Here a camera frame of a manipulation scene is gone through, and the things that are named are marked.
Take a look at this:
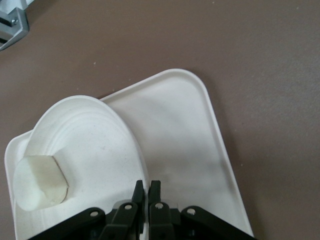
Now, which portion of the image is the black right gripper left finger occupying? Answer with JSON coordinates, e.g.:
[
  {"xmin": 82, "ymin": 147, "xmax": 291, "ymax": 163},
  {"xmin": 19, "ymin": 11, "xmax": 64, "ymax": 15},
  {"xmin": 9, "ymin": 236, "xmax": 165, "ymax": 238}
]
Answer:
[{"xmin": 27, "ymin": 179, "xmax": 146, "ymax": 240}]

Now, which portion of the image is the brown table mat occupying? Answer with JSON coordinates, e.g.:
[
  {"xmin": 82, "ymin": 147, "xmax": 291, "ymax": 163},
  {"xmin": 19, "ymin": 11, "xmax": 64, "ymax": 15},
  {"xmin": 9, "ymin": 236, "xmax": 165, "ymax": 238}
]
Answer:
[{"xmin": 0, "ymin": 0, "xmax": 320, "ymax": 240}]

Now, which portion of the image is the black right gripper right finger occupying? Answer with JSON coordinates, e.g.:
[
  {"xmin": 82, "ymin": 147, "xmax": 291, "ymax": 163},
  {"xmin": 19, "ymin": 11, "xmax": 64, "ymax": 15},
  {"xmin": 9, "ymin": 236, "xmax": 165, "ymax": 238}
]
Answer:
[{"xmin": 147, "ymin": 179, "xmax": 258, "ymax": 240}]

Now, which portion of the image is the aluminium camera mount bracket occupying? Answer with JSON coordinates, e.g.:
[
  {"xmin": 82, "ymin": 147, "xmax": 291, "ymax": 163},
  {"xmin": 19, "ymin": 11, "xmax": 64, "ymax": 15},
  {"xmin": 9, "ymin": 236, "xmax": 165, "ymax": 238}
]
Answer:
[{"xmin": 0, "ymin": 0, "xmax": 31, "ymax": 52}]

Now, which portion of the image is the round beige plate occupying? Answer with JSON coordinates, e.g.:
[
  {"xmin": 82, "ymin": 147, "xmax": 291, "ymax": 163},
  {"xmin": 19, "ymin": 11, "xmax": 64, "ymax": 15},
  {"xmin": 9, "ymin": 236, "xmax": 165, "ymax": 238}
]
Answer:
[{"xmin": 14, "ymin": 94, "xmax": 151, "ymax": 240}]

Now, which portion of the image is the white steamed bun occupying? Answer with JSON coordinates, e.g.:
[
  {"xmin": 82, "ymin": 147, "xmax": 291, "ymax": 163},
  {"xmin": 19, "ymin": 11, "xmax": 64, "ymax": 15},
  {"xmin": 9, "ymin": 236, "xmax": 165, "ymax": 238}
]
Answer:
[{"xmin": 12, "ymin": 154, "xmax": 69, "ymax": 212}]

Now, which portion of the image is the beige rabbit print tray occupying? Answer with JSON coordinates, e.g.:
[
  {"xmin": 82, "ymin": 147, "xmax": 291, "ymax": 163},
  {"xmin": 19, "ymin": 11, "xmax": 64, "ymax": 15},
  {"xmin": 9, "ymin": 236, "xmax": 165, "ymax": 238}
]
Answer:
[{"xmin": 4, "ymin": 68, "xmax": 255, "ymax": 240}]

